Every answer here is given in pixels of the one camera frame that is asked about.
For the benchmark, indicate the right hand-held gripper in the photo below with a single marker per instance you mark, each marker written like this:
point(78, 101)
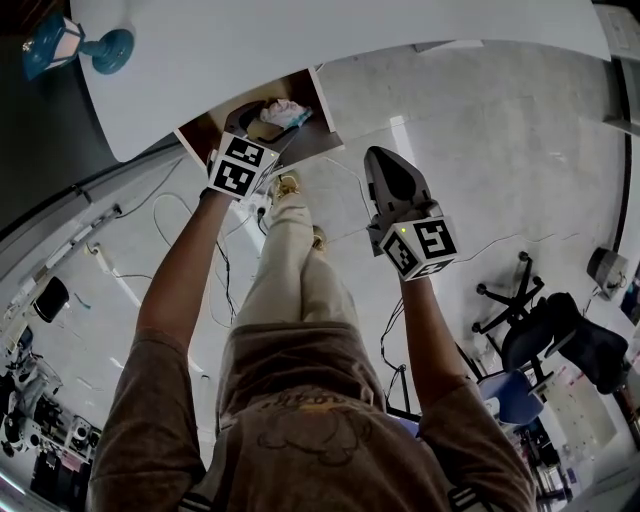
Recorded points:
point(420, 245)

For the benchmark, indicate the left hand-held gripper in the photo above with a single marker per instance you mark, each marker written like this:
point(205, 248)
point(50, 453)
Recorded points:
point(240, 167)

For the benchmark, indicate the clear plastic bag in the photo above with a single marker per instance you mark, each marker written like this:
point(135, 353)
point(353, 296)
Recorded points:
point(282, 112)

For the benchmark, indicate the wooden drawer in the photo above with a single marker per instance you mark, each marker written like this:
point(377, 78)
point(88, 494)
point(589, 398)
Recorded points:
point(310, 137)

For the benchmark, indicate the person's left forearm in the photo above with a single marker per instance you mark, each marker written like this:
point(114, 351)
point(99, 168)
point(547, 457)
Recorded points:
point(175, 270)

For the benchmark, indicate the person's right forearm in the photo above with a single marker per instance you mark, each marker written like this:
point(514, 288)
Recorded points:
point(432, 335)

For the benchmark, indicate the tan shoe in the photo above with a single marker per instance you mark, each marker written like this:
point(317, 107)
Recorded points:
point(320, 239)
point(287, 184)

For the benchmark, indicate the white socket strip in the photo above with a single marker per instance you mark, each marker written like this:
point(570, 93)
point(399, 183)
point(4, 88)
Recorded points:
point(256, 206)

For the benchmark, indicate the white desk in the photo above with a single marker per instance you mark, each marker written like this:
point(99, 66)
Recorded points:
point(300, 35)

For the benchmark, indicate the person's beige trousers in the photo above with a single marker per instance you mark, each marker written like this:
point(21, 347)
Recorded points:
point(295, 270)

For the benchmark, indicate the white power strip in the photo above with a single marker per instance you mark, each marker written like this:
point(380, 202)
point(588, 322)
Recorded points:
point(120, 277)

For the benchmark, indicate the blue lantern lamp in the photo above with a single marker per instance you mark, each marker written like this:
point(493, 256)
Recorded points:
point(55, 42)

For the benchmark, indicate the white refrigerator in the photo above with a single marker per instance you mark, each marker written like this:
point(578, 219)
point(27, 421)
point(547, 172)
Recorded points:
point(40, 150)

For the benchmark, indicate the black office chair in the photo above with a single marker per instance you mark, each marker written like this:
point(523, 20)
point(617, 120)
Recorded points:
point(565, 335)

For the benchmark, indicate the grey round device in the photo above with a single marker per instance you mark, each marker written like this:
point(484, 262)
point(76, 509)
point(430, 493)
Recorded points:
point(606, 272)

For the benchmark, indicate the blue chair seat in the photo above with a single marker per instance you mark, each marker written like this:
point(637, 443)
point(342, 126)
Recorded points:
point(512, 400)

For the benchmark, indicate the person's brown shirt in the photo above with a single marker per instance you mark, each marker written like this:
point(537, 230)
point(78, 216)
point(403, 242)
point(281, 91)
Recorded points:
point(310, 425)

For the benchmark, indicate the white bookcase cabinet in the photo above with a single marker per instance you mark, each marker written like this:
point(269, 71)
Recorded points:
point(622, 60)

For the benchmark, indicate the black bucket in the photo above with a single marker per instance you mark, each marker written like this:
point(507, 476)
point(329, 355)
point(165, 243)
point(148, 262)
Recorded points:
point(51, 300)

